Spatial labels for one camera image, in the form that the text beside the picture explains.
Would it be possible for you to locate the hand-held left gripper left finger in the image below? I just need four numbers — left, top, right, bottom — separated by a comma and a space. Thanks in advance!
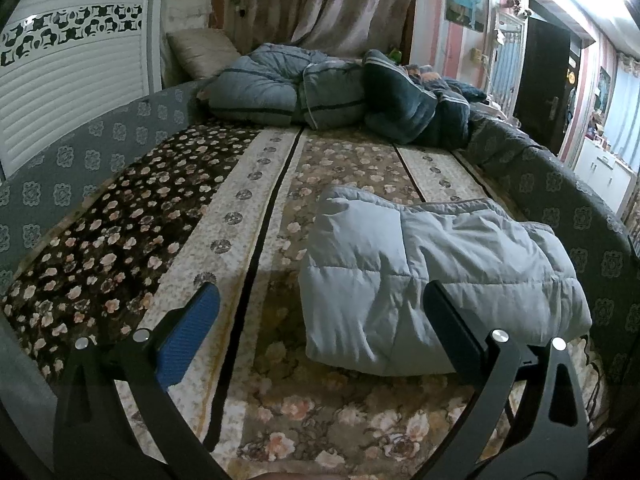
52, 282, 222, 480

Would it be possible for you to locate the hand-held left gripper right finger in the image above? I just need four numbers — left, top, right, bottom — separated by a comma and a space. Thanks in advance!
422, 279, 591, 480

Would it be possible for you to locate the light grey puffer jacket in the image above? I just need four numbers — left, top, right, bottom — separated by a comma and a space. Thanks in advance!
299, 185, 594, 377

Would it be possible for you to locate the floral bed blanket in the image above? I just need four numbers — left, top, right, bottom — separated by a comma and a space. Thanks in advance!
0, 122, 609, 480

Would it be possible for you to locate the grey patterned bed surround cover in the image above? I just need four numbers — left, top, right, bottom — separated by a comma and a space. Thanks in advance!
0, 79, 640, 411

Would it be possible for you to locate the white cabinet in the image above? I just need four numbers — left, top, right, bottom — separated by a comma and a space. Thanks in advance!
572, 137, 639, 216

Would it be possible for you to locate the dark blue striped quilt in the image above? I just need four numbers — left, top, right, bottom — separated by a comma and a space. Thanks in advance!
302, 49, 474, 149

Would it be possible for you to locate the colourful printed cloth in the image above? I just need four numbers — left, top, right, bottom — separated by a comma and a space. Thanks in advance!
405, 65, 452, 87

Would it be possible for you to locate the grey-blue quilt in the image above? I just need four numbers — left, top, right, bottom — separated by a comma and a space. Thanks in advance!
199, 42, 307, 127

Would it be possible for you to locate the black door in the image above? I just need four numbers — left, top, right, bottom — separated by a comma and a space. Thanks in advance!
514, 15, 571, 142

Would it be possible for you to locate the white framed mirror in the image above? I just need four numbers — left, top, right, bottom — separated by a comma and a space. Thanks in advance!
487, 10, 526, 114

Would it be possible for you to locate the white slatted wardrobe door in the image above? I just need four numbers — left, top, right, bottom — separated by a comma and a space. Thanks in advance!
0, 0, 167, 181

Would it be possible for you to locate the beige pillow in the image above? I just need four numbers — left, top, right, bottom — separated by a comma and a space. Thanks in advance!
166, 29, 244, 81

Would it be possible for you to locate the beige patterned curtain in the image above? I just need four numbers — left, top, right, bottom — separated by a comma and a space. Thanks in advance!
222, 0, 421, 59

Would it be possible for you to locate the black cable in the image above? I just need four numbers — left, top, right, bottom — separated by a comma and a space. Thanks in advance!
584, 354, 609, 422

